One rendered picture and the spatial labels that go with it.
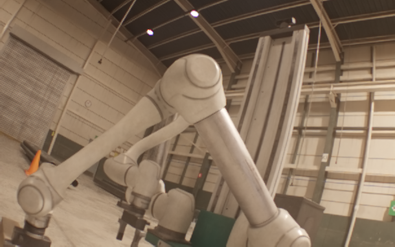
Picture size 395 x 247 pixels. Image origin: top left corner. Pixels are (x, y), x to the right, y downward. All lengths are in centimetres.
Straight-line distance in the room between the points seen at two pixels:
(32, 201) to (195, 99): 51
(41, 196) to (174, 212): 84
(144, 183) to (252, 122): 70
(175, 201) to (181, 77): 79
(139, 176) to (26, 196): 62
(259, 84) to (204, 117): 89
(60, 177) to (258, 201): 56
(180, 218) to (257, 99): 75
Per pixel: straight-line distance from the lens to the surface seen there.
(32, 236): 95
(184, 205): 142
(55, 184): 75
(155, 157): 151
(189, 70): 75
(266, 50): 175
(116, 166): 128
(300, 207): 139
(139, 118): 92
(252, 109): 158
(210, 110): 79
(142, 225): 120
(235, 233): 111
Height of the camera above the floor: 67
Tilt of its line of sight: 17 degrees up
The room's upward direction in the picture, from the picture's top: 19 degrees clockwise
